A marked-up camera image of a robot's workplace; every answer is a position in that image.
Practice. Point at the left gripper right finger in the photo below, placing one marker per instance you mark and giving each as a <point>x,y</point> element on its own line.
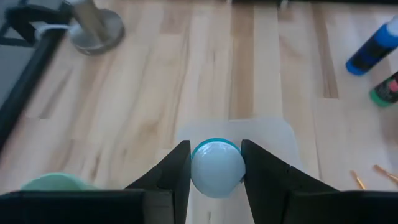
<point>267,186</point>

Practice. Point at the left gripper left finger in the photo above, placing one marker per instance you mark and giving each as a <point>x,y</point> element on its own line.
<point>174,186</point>

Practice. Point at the small teal paint bottle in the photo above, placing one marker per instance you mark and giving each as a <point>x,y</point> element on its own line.
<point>217,171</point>

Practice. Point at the small green paint bottle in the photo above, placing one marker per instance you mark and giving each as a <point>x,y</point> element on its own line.
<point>387,91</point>

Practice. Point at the small blue paint bottle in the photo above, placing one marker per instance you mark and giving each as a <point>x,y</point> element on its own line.
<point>373,49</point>

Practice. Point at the clear plastic bin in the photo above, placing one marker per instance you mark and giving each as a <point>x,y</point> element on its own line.
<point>267,133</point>

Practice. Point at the green plastic cup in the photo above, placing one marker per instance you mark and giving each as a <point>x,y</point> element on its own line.
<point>56,183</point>

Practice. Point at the white mushroom lamp brass base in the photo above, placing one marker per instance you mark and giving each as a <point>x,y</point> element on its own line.
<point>102,34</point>

